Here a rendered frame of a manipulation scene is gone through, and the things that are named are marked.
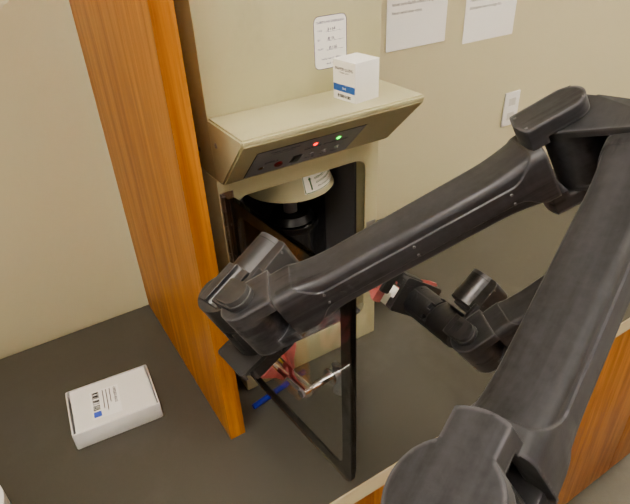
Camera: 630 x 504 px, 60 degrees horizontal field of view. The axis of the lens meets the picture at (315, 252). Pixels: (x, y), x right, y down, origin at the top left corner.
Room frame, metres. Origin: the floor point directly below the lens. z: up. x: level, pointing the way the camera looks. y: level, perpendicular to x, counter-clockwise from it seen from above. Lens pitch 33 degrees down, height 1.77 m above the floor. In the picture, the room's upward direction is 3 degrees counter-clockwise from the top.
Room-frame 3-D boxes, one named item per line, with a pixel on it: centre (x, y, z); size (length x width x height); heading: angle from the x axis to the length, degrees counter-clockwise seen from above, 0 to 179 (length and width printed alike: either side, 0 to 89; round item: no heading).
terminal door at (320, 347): (0.65, 0.05, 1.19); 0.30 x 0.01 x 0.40; 35
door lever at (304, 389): (0.57, 0.03, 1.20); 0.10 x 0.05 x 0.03; 35
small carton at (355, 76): (0.85, -0.08, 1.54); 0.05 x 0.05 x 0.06; 38
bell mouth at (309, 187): (0.96, 0.05, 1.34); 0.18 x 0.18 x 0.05
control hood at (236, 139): (0.81, -0.02, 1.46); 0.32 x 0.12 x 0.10; 121
